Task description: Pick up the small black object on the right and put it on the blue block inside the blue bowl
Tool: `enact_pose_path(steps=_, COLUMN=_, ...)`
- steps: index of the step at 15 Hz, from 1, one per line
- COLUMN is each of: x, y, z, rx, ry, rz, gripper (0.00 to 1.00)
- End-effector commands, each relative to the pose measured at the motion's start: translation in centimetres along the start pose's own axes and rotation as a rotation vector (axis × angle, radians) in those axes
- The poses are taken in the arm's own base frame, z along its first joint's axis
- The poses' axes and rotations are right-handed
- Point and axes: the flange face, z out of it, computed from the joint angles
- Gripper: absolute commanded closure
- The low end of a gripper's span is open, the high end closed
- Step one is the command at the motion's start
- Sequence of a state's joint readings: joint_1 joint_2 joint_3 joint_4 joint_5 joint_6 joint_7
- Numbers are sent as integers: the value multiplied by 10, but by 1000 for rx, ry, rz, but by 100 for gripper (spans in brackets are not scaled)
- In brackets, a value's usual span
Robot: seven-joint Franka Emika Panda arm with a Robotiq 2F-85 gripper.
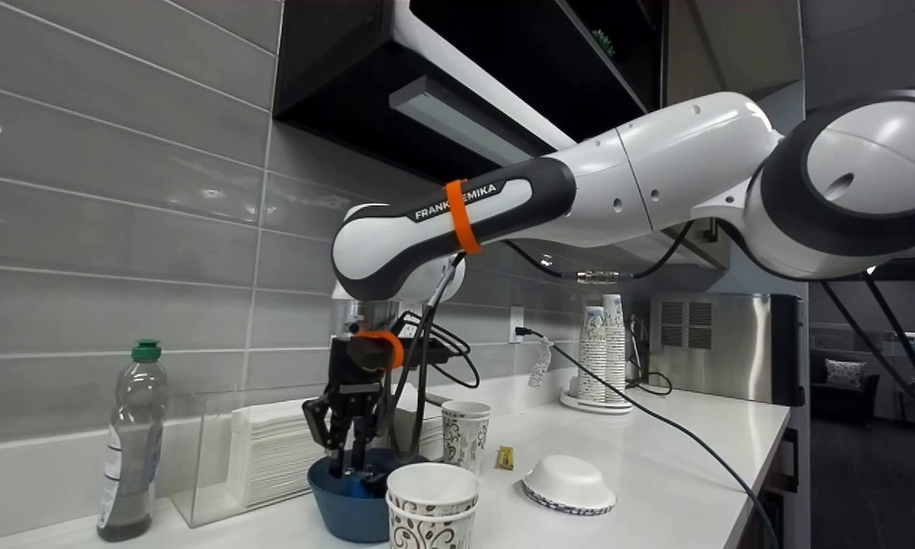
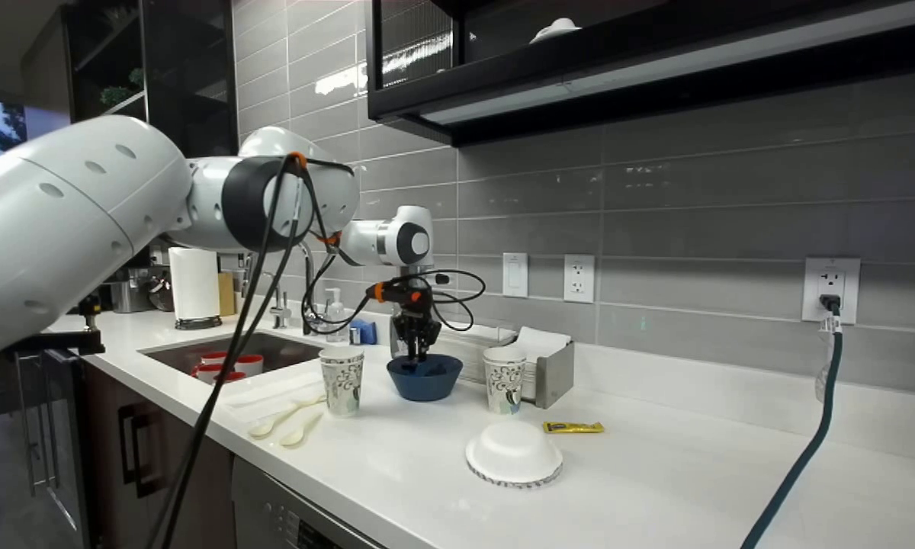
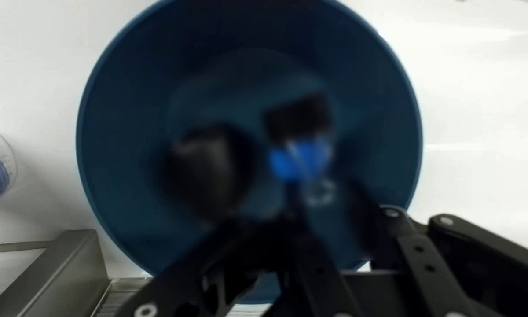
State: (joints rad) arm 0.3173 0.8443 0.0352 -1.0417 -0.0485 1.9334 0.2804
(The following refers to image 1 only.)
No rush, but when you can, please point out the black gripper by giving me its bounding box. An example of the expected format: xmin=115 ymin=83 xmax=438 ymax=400
xmin=301 ymin=331 xmax=396 ymax=475

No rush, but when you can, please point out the blue bowl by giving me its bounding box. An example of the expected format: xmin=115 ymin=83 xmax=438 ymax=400
xmin=306 ymin=449 xmax=421 ymax=544

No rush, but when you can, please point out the clear acrylic napkin box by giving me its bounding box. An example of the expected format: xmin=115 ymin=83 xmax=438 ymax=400
xmin=164 ymin=395 xmax=330 ymax=529

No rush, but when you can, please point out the patterned paper cup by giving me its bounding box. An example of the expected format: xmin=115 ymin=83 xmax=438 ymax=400
xmin=438 ymin=400 xmax=495 ymax=473
xmin=380 ymin=461 xmax=483 ymax=549

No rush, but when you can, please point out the plastic bottle green cap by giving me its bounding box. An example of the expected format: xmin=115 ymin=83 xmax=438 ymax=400
xmin=94 ymin=337 xmax=172 ymax=544

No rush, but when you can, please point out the white ribbed lid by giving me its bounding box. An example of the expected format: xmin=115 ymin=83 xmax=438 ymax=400
xmin=519 ymin=455 xmax=619 ymax=517

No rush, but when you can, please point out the stack of paper cups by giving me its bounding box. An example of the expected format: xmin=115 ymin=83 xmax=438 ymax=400
xmin=577 ymin=302 xmax=609 ymax=406
xmin=602 ymin=293 xmax=634 ymax=403

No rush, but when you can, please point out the dark overhead cabinet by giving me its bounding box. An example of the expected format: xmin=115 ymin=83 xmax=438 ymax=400
xmin=272 ymin=0 xmax=804 ymax=185

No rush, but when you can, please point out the stainless steel appliance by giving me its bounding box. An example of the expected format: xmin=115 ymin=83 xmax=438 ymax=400
xmin=646 ymin=289 xmax=802 ymax=407

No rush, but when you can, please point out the dark armchair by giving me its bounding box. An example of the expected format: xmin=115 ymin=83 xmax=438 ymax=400
xmin=808 ymin=348 xmax=884 ymax=428

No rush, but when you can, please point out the orange cable strap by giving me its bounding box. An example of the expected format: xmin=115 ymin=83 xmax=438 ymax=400
xmin=354 ymin=326 xmax=410 ymax=373
xmin=442 ymin=176 xmax=485 ymax=256

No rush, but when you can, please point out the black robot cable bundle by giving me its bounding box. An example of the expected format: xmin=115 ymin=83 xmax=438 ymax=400
xmin=380 ymin=221 xmax=915 ymax=461

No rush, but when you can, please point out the dark power cable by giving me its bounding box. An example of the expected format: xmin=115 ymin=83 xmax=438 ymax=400
xmin=512 ymin=324 xmax=778 ymax=549

